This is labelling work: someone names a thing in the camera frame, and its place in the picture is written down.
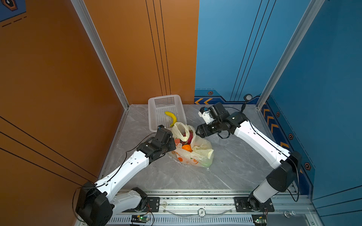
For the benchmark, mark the left green circuit board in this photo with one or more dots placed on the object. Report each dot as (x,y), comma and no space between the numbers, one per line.
(138,219)

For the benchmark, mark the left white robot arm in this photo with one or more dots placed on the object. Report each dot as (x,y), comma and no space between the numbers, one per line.
(98,202)

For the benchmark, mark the right green circuit board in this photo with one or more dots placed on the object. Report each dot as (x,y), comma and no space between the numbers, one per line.
(259,220)

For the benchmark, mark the green circuit board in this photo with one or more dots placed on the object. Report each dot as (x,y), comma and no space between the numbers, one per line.
(138,219)
(259,220)

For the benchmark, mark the translucent printed plastic bag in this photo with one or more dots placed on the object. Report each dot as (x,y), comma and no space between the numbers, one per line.
(202,154)

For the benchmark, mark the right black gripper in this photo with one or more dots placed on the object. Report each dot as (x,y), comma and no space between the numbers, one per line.
(204,126)

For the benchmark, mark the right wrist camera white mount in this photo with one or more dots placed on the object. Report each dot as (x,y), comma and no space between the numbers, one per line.
(204,113)

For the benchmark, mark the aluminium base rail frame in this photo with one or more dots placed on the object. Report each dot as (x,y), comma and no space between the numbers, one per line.
(168,207)

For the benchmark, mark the yellow banana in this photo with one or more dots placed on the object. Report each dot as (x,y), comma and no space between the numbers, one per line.
(173,117)

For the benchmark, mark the black round-base lamp stand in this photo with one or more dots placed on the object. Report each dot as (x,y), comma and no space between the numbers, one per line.
(247,99)

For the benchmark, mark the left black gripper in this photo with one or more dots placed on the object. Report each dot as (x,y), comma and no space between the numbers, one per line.
(173,146)

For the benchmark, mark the white perforated plastic basket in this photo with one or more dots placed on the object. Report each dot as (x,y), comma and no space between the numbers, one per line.
(157,108)

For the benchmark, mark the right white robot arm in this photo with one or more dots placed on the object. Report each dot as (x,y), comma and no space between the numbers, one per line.
(285,164)

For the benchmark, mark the pink dragon fruit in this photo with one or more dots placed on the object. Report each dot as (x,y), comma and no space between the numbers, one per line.
(190,138)

